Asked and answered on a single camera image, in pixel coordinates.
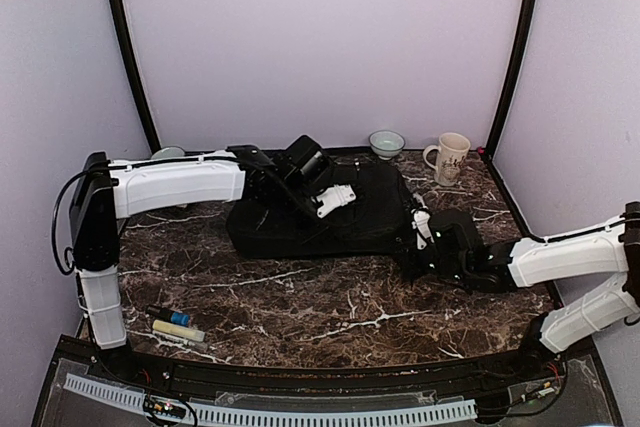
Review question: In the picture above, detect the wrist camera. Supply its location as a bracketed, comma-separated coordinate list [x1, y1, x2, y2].
[429, 209, 483, 277]
[280, 135, 333, 187]

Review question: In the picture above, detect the white mug with print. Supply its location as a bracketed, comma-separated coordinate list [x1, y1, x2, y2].
[422, 132, 471, 187]

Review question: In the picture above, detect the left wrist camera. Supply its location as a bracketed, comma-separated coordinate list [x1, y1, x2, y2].
[280, 135, 333, 187]

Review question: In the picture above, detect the black frame post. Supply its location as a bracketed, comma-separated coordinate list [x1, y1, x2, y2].
[108, 0, 161, 153]
[484, 0, 536, 162]

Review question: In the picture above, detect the black front table rail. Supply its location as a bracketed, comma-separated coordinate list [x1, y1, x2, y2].
[45, 335, 568, 403]

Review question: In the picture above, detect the celadon bowl at back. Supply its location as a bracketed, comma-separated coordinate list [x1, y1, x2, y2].
[369, 130, 405, 161]

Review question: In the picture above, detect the left black frame post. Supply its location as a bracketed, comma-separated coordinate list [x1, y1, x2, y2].
[108, 0, 161, 153]

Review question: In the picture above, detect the black and blue marker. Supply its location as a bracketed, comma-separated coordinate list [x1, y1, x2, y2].
[145, 305, 190, 327]

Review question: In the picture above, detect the black student bag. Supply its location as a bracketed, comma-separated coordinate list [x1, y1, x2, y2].
[226, 163, 424, 259]

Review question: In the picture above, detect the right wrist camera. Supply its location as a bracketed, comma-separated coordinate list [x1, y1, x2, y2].
[429, 209, 483, 277]

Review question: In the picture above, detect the white cable duct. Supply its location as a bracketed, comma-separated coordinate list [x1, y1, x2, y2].
[62, 374, 478, 427]

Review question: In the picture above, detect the small circuit board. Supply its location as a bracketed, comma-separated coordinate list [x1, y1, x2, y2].
[142, 397, 187, 421]

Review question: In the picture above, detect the right black frame post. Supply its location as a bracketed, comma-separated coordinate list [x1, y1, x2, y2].
[484, 0, 536, 162]

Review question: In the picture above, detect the celadon bowl on tile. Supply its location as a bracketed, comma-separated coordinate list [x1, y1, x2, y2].
[150, 146, 186, 160]

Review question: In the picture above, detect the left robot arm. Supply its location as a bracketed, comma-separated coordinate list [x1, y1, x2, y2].
[53, 139, 357, 383]

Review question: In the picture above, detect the clear pen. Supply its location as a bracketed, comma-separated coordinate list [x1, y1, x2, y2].
[159, 336, 207, 352]

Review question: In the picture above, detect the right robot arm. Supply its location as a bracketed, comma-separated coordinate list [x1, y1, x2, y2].
[406, 202, 639, 381]

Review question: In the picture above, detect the yellow highlighter pen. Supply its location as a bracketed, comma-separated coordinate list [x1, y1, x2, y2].
[152, 320, 205, 343]

